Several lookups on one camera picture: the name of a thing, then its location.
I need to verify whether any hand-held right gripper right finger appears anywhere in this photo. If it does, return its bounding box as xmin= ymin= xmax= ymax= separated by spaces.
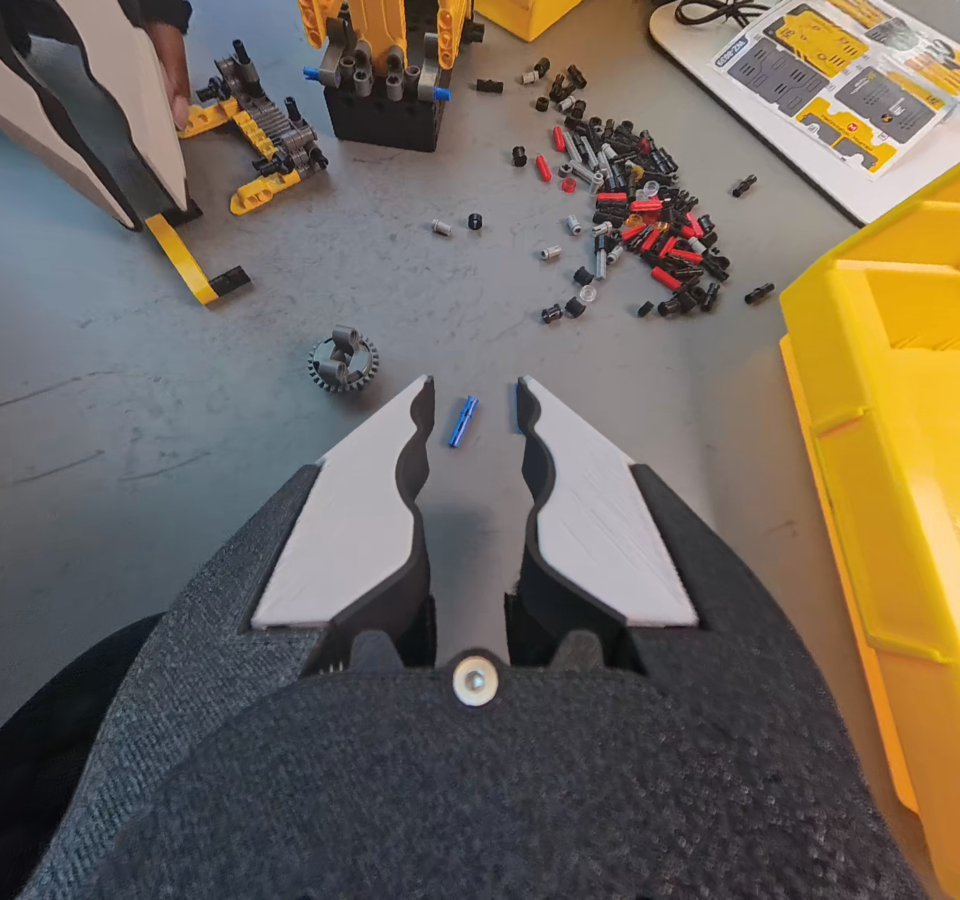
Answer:
xmin=516 ymin=375 xmax=700 ymax=629

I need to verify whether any pile of small lego pieces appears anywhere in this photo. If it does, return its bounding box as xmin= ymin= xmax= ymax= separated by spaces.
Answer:
xmin=513 ymin=56 xmax=732 ymax=316

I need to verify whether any grey lego gear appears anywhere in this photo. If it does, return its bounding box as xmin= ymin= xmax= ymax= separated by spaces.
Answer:
xmin=307 ymin=326 xmax=380 ymax=393

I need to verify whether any large yellow black lego model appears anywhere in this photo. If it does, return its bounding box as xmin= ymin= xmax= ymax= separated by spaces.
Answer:
xmin=285 ymin=0 xmax=489 ymax=153

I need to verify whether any empty yellow storage bin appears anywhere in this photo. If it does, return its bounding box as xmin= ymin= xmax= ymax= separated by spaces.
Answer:
xmin=778 ymin=165 xmax=960 ymax=900

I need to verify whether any person's left hand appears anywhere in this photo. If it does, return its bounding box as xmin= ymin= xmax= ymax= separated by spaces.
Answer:
xmin=123 ymin=0 xmax=195 ymax=130

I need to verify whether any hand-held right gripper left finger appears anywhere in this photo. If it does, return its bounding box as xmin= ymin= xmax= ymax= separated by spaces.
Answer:
xmin=249 ymin=375 xmax=436 ymax=630

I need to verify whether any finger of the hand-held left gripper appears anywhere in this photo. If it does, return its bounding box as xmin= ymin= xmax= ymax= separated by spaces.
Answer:
xmin=0 ymin=0 xmax=145 ymax=232
xmin=11 ymin=0 xmax=190 ymax=217

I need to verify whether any yellow grey lego claw assembly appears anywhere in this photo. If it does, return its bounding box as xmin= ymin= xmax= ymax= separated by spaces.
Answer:
xmin=176 ymin=39 xmax=331 ymax=216

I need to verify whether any book stand with white base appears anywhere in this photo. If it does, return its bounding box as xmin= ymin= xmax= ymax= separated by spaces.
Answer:
xmin=648 ymin=0 xmax=960 ymax=228

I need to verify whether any yellow lego beam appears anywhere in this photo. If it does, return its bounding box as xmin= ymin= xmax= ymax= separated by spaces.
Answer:
xmin=144 ymin=213 xmax=222 ymax=307

